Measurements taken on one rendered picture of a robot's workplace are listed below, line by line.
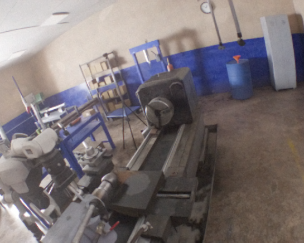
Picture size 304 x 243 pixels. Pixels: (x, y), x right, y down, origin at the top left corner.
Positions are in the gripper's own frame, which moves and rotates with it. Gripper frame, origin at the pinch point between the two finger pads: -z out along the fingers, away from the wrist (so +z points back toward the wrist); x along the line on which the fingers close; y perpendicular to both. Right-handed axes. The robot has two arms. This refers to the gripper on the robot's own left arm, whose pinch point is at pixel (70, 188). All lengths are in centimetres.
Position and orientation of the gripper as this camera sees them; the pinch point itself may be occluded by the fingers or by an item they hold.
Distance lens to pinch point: 81.0
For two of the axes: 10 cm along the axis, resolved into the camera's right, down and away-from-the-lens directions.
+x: 4.6, -4.8, 7.5
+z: -3.0, -8.8, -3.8
